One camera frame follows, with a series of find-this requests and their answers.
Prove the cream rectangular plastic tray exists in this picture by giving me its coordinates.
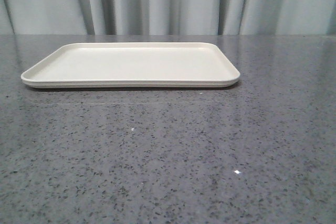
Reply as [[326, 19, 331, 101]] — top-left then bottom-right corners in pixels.
[[21, 42, 240, 88]]

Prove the pale green pleated curtain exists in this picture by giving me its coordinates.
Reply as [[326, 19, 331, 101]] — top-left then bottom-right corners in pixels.
[[1, 0, 335, 35]]

